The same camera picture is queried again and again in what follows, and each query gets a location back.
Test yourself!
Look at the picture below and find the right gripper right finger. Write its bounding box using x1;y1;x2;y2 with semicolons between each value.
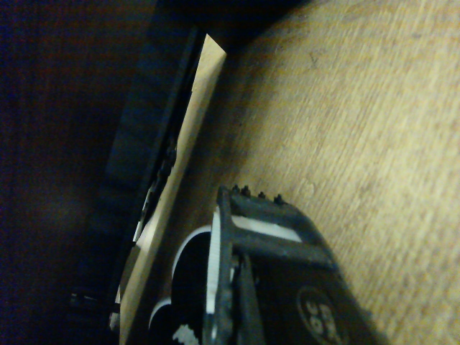
216;183;341;274

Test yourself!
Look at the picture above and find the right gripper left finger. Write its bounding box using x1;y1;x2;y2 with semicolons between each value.
203;208;265;345

